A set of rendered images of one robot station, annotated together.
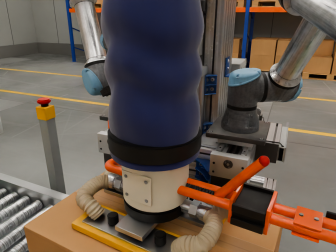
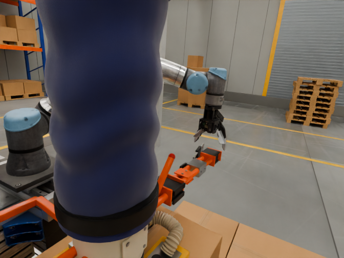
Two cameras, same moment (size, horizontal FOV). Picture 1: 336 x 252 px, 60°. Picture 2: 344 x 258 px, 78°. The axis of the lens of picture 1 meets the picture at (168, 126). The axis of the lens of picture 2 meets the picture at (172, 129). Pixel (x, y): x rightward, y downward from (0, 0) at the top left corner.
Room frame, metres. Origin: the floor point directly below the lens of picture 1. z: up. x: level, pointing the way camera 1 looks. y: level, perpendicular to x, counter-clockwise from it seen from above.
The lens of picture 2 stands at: (0.50, 0.45, 1.49)
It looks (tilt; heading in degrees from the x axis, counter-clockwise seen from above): 18 degrees down; 273
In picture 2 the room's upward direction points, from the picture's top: 4 degrees clockwise
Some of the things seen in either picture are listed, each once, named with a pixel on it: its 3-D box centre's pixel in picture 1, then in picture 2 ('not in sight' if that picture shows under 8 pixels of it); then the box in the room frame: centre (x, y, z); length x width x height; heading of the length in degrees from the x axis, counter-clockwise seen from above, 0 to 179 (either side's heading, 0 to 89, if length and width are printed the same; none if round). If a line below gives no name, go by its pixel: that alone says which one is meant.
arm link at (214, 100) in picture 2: not in sight; (214, 100); (0.37, -0.48, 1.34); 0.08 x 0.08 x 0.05
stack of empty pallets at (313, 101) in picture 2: not in sight; (310, 100); (-3.28, -6.26, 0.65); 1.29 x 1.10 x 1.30; 67
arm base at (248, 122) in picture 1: (240, 115); (27, 155); (1.10, -0.29, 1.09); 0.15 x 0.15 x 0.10
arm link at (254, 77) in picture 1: (245, 86); (25, 127); (1.10, -0.30, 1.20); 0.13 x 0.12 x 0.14; 94
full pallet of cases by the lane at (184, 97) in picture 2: not in sight; (198, 81); (0.08, -7.56, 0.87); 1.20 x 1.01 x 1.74; 67
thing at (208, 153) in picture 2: not in sight; (210, 156); (0.35, -0.49, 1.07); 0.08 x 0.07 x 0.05; 61
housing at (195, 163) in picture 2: not in sight; (196, 167); (0.43, -0.37, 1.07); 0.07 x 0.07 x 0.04; 61
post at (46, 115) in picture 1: (57, 185); not in sight; (1.51, 0.67, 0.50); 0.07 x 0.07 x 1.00; 65
